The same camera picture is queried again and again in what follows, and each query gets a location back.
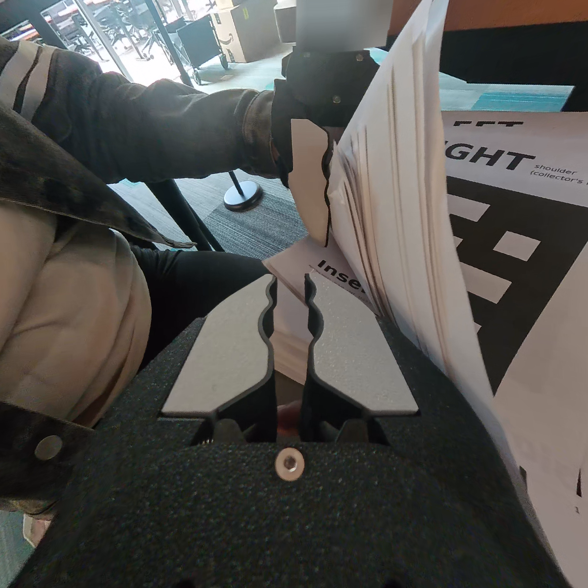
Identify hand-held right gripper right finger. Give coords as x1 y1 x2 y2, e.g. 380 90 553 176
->
303 273 420 419

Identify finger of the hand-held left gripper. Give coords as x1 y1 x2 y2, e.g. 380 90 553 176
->
289 118 334 249

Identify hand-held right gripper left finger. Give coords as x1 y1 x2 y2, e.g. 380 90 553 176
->
160 273 279 421

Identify stack of white paper sheets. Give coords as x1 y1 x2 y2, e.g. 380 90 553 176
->
266 0 508 398

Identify person's left forearm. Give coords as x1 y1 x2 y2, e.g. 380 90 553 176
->
32 48 276 185

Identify round black stanchion base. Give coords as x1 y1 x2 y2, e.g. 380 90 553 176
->
223 169 263 212

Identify person's black pants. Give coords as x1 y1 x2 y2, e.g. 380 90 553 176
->
130 246 276 370

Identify grey round ottoman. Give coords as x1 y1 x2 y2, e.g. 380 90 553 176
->
274 0 299 45

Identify brown cardboard box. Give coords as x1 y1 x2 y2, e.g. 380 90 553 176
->
213 4 286 63

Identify black folding cart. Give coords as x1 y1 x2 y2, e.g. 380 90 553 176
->
176 13 231 86

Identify black metal table leg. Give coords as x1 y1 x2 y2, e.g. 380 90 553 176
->
151 178 226 253

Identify person's cream shirt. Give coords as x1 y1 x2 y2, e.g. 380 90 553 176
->
0 202 153 428

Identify white sheet with black pattern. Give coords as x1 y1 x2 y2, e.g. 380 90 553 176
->
440 109 588 588

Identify group of black office chairs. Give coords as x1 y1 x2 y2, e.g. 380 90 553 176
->
43 0 157 61

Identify person in grey jacket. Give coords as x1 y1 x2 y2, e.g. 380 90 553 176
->
0 37 196 517

